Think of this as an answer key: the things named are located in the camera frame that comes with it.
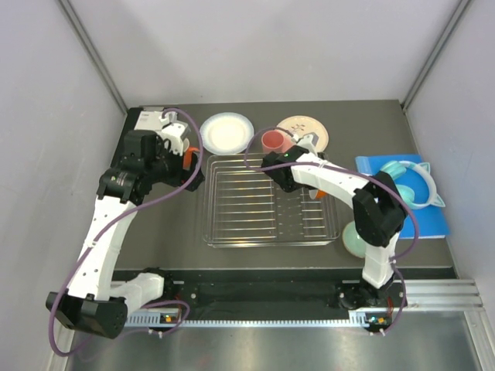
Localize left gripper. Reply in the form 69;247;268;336
145;138;204;191

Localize orange mug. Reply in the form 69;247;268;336
183;139;200;170

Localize orange and white bowl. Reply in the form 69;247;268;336
309;189;327;199

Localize green ceramic bowl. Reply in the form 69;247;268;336
342;221;366;259

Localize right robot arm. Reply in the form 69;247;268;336
259;145;414;306

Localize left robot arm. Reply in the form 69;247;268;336
46;124;204;339

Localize white blue-rimmed plate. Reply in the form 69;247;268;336
200;112;254;155

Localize pink plastic cup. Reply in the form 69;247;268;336
261;130;294;154

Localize pink floral plate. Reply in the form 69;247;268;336
278;115;329;152

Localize teal cat-ear headphones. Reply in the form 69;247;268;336
380;160;446;210

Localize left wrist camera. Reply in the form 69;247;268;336
159;121;190;155

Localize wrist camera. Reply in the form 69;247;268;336
159;121;190;155
296;133;318;155

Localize wire dish rack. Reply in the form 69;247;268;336
203;153;340;248

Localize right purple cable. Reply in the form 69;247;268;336
245;127;421;337

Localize purple cable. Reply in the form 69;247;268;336
245;127;421;337
48;109;205;356

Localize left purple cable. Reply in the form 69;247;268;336
48;109;205;356

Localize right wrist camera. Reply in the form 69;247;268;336
296;133;318;155

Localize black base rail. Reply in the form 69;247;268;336
111;267;407;335

